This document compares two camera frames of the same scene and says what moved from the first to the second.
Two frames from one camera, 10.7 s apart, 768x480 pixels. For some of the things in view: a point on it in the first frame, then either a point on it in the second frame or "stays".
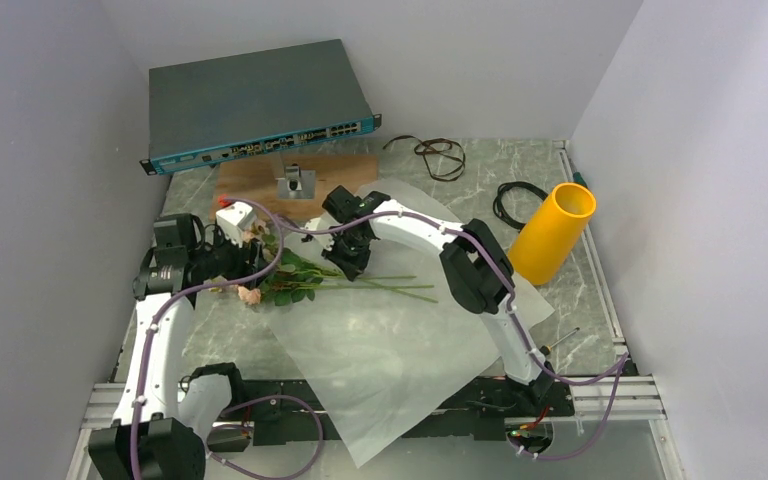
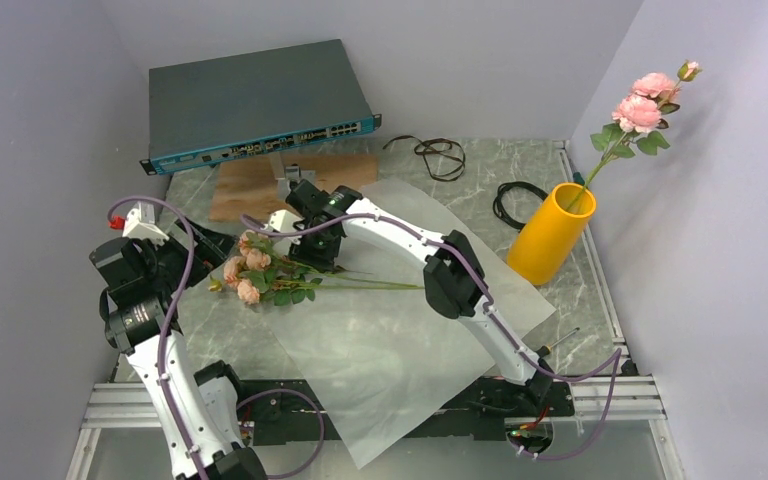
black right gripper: x=352 y=267 → x=323 y=261
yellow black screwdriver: x=545 y=349 stays
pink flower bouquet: x=287 y=277 stays
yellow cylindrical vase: x=541 y=249 stays
